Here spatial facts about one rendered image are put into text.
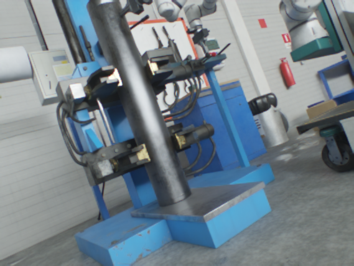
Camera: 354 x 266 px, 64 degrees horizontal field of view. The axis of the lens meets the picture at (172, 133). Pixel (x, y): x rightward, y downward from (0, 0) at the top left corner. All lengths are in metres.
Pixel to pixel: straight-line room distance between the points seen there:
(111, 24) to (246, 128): 2.09
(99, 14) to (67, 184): 2.23
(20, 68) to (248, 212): 2.00
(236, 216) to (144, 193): 0.93
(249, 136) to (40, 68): 2.26
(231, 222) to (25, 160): 2.70
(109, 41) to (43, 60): 0.94
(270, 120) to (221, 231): 2.68
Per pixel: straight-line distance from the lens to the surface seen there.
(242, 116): 3.41
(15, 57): 2.59
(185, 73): 2.13
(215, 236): 1.30
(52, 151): 3.62
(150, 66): 1.75
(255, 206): 1.45
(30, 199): 3.55
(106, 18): 1.87
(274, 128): 3.85
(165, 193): 1.70
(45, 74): 2.58
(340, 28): 1.82
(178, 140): 1.69
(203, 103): 3.10
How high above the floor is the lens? 0.47
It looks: 2 degrees up
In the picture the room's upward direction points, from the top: 21 degrees counter-clockwise
